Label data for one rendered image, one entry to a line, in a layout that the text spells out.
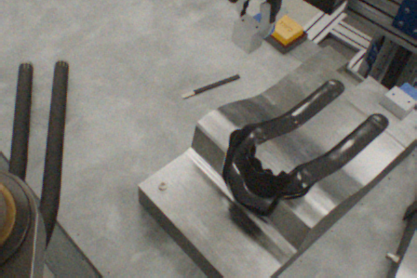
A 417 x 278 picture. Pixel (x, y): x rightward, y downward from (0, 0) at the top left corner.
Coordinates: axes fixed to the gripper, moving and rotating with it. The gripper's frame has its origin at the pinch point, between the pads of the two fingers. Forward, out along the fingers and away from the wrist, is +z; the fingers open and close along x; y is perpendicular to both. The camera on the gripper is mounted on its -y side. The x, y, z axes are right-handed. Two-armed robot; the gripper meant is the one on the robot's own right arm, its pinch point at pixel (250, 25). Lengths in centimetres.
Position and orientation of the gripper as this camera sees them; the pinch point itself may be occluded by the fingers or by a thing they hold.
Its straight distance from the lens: 108.6
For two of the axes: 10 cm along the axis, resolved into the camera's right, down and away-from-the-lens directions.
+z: -0.8, 6.0, 8.0
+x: -6.7, -6.2, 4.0
